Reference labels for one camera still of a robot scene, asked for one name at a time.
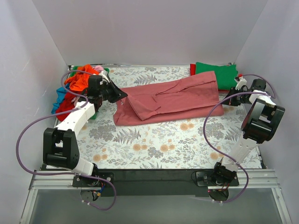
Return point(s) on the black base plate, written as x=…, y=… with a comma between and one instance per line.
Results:
x=157, y=182

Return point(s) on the red folded t-shirt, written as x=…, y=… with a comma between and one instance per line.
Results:
x=193, y=72

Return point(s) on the orange crumpled t-shirt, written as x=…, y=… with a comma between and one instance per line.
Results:
x=79, y=81

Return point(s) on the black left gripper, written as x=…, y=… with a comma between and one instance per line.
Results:
x=114, y=92

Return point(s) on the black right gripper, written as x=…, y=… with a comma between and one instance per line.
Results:
x=233, y=97

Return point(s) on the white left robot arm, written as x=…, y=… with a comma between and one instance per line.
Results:
x=60, y=147

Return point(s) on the floral patterned table mat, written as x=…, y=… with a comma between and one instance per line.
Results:
x=188, y=143

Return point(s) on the red crumpled t-shirt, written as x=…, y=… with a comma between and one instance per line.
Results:
x=69, y=102

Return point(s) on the aluminium frame rail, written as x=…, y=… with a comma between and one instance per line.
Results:
x=48, y=182

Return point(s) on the light pink crumpled t-shirt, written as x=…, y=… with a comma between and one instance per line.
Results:
x=98, y=68

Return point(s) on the green folded t-shirt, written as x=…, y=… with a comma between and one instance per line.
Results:
x=225, y=74

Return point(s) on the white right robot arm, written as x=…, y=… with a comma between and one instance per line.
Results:
x=259, y=125

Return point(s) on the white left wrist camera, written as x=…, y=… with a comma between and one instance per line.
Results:
x=104, y=75

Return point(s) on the dusty rose t-shirt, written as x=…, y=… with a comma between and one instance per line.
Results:
x=191, y=97

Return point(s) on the green plastic laundry tray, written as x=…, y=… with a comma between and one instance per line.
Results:
x=81, y=68

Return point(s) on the blue crumpled t-shirt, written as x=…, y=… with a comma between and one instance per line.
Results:
x=61, y=92

